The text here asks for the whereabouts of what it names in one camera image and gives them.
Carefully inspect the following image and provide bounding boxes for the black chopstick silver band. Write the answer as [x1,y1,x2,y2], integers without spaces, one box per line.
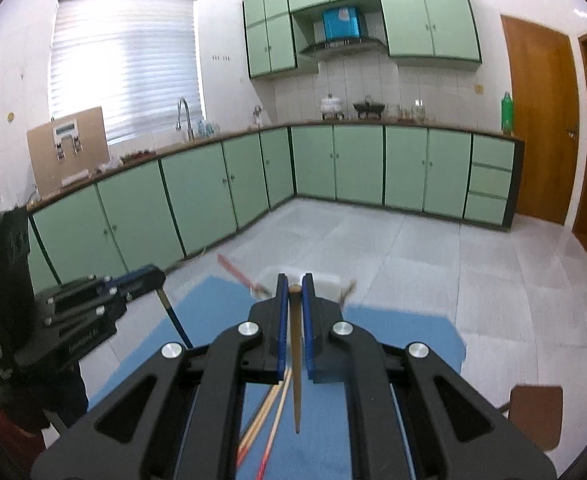
[156,287,194,349]

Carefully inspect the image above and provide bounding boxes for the plain wooden chopstick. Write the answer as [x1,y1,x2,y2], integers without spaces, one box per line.
[288,284,302,434]

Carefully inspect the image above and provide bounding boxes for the green lower kitchen cabinets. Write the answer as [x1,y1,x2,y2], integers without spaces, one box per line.
[28,125,525,289]

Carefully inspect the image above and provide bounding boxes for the pale bamboo chopstick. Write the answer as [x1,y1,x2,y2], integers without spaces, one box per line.
[236,376,289,467]

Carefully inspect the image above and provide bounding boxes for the blue table cloth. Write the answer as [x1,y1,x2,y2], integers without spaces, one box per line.
[90,278,466,479]

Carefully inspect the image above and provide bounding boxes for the brown wooden stool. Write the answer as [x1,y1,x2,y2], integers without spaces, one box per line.
[499,384,563,452]

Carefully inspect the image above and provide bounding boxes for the red patterned chopstick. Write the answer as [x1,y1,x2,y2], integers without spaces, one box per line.
[216,254,271,297]

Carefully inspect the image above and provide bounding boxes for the white double utensil holder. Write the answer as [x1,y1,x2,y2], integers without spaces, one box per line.
[256,266,351,302]

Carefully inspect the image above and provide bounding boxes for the cardboard box with picture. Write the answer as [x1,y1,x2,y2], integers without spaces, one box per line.
[27,107,110,197]

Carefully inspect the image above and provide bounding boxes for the chrome sink faucet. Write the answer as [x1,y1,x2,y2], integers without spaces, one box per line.
[175,96,194,143]

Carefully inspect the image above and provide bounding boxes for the white window blind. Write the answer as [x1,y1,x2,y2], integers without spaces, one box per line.
[48,0,205,145]

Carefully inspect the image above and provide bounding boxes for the steel kettle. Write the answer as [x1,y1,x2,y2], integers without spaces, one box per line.
[251,105,263,129]

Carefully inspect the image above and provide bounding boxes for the black wok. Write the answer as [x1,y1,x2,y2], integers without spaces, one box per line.
[353,96,386,120]

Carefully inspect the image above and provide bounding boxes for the white cooking pot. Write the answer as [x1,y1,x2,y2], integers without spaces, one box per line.
[319,93,344,120]

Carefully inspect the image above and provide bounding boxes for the green bottle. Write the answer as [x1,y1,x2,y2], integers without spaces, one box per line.
[501,92,514,134]

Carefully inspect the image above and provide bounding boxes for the black range hood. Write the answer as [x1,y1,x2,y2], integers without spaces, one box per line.
[300,6,387,61]

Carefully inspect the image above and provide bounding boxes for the red white handled chopstick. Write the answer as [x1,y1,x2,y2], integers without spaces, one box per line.
[256,367,292,480]

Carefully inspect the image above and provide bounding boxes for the green upper wall cabinets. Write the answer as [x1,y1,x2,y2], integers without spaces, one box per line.
[243,0,482,79]

